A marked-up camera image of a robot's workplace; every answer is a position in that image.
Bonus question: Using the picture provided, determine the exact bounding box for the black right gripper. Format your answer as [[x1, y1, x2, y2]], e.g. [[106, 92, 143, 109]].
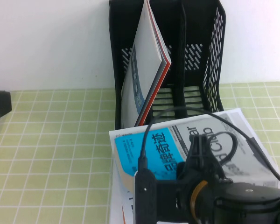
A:
[[176, 134, 227, 186]]

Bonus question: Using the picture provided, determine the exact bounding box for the blue and grey book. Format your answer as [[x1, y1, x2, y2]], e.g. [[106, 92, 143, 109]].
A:
[[113, 113, 280, 194]]

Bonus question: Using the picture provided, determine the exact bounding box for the black mesh book holder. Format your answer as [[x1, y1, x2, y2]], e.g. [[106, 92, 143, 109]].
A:
[[108, 0, 226, 130]]

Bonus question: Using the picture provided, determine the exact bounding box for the white magazine with man portrait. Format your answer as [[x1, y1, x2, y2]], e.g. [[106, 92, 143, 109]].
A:
[[109, 107, 280, 224]]

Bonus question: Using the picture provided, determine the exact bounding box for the grey magazine with red back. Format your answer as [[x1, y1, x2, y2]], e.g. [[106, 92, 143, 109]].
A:
[[120, 0, 172, 128]]

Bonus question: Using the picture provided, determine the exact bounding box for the green checked tablecloth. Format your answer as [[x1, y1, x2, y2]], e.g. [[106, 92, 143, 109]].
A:
[[0, 81, 280, 224]]

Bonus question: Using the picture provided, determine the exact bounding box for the thin black looped cable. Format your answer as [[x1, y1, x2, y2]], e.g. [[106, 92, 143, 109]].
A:
[[205, 131, 238, 169]]

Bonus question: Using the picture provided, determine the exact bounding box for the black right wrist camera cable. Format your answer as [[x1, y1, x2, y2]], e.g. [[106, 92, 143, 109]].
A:
[[137, 106, 280, 189]]

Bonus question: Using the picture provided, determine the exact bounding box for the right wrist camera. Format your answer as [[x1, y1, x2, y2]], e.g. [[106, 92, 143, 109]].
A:
[[133, 169, 158, 224]]

